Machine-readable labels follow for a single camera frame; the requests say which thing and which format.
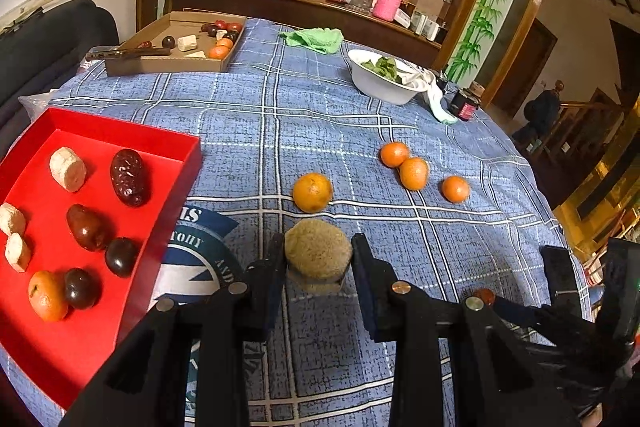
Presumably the black leather sofa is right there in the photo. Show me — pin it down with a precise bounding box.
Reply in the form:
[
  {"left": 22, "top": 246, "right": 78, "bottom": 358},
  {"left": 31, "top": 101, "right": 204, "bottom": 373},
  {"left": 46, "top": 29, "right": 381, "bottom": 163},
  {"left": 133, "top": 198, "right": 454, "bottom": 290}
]
[{"left": 1, "top": 0, "right": 119, "bottom": 154}]

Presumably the smooth brown date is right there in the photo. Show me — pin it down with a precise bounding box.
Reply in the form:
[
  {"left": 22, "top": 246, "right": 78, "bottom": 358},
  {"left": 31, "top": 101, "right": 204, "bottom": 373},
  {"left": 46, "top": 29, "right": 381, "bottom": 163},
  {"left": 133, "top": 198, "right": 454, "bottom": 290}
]
[{"left": 66, "top": 204, "right": 108, "bottom": 251}]

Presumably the small orange mandarin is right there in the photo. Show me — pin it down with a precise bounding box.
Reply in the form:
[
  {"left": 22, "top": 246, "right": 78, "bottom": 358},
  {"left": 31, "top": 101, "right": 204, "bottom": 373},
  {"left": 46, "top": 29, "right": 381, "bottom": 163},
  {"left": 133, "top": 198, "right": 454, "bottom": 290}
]
[{"left": 440, "top": 176, "right": 471, "bottom": 204}]

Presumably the dark plum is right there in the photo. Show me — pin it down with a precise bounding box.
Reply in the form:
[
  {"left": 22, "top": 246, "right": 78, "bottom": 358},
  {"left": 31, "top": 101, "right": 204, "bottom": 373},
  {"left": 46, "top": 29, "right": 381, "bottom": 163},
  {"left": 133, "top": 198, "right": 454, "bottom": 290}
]
[
  {"left": 64, "top": 268, "right": 99, "bottom": 310},
  {"left": 104, "top": 237, "right": 139, "bottom": 277}
]

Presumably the wooden sideboard counter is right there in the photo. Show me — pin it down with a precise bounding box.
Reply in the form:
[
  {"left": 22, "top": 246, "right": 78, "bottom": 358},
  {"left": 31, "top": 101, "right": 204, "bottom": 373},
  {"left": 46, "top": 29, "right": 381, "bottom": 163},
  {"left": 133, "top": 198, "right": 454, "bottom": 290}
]
[{"left": 165, "top": 0, "right": 440, "bottom": 67}]

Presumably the white towel green edge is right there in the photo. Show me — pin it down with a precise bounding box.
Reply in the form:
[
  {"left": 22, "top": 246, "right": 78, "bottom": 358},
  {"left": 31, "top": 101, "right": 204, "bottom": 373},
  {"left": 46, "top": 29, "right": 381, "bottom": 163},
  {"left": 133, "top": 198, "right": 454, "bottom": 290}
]
[{"left": 398, "top": 63, "right": 458, "bottom": 124}]

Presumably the white bowl with greens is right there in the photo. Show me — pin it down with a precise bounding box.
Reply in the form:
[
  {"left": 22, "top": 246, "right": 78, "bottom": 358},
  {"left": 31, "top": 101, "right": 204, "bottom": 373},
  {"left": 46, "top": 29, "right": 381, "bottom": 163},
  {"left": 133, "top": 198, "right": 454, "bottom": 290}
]
[{"left": 347, "top": 49, "right": 435, "bottom": 105}]

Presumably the round beige sugarcane chunk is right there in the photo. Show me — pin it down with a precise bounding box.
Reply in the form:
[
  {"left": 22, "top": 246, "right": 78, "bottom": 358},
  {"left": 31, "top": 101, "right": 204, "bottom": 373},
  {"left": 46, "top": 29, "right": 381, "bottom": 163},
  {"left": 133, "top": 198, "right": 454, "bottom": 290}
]
[{"left": 284, "top": 219, "right": 352, "bottom": 295}]

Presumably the blue plaid tablecloth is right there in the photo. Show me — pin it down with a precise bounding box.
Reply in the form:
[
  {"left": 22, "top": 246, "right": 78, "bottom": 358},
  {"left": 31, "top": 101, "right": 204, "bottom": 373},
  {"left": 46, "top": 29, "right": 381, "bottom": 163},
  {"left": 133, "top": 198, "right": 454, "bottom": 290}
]
[{"left": 27, "top": 20, "right": 566, "bottom": 426}]

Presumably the black red jar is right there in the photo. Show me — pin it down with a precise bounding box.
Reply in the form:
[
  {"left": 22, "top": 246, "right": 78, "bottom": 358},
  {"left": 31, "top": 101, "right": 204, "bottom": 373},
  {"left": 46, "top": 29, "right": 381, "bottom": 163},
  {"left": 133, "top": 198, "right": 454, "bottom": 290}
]
[{"left": 449, "top": 81, "right": 485, "bottom": 121}]

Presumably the red tray box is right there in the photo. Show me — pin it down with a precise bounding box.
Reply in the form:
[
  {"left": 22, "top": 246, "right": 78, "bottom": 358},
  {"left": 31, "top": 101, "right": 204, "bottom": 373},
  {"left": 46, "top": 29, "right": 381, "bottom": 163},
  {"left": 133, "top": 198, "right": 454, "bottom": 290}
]
[{"left": 0, "top": 106, "right": 203, "bottom": 411}]

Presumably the beige sugarcane chunk back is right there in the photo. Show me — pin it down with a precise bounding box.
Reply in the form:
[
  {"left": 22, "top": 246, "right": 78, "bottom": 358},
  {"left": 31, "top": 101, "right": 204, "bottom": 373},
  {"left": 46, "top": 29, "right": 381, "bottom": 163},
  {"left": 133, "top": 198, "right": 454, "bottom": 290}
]
[{"left": 49, "top": 146, "right": 87, "bottom": 193}]

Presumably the cardboard box tray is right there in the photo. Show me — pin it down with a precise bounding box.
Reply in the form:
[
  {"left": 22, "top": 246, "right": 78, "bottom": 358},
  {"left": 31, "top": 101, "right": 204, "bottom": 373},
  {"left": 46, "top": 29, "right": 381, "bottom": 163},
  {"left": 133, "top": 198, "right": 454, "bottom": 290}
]
[{"left": 104, "top": 11, "right": 246, "bottom": 76}]

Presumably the large wrinkled red date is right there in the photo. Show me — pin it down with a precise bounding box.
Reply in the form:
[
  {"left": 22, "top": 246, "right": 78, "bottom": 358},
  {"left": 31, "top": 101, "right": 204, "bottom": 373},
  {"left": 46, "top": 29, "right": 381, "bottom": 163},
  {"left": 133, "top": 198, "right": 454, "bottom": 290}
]
[{"left": 110, "top": 148, "right": 150, "bottom": 207}]

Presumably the beige sugarcane chunk front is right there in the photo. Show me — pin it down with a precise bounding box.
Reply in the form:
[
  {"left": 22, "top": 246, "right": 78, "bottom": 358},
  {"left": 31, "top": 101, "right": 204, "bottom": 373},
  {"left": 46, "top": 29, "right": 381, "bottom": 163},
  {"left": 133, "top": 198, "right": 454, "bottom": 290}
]
[{"left": 6, "top": 232, "right": 32, "bottom": 273}]

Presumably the green cloth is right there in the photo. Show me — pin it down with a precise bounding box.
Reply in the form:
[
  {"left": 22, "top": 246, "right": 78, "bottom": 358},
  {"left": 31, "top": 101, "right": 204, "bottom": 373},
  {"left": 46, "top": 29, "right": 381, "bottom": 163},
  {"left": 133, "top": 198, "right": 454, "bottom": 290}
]
[{"left": 280, "top": 28, "right": 344, "bottom": 54}]

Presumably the small wrinkled red date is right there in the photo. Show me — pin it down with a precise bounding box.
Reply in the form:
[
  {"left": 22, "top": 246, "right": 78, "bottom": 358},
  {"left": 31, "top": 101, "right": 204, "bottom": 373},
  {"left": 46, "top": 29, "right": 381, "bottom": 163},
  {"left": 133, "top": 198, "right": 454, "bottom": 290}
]
[{"left": 473, "top": 288, "right": 496, "bottom": 307}]

